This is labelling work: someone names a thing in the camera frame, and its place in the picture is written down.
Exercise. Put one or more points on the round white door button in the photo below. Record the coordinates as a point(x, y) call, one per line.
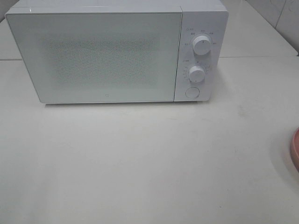
point(192, 92)

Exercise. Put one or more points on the white microwave door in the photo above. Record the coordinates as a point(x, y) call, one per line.
point(93, 58)

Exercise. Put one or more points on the pink round plate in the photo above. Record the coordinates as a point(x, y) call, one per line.
point(294, 150)

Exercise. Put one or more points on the lower white microwave knob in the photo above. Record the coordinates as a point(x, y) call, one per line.
point(196, 74)

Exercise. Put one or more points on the white microwave knob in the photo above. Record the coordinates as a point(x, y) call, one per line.
point(196, 74)
point(201, 44)

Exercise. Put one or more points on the upper white microwave knob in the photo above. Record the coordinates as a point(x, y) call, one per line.
point(201, 44)

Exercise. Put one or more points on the white microwave oven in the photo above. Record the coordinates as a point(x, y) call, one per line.
point(197, 17)

